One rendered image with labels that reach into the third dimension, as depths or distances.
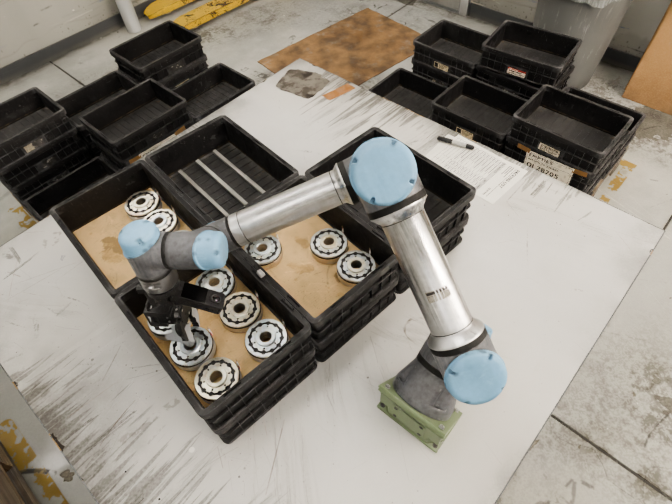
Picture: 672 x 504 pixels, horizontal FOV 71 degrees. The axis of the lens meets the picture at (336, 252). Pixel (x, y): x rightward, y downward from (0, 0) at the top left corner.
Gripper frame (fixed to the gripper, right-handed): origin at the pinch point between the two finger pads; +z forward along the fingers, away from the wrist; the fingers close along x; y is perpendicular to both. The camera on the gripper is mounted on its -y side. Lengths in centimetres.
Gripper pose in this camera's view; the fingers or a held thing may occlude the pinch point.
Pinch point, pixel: (195, 334)
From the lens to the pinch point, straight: 120.4
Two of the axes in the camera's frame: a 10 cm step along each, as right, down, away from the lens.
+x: -0.5, 7.3, -6.8
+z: 0.5, 6.8, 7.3
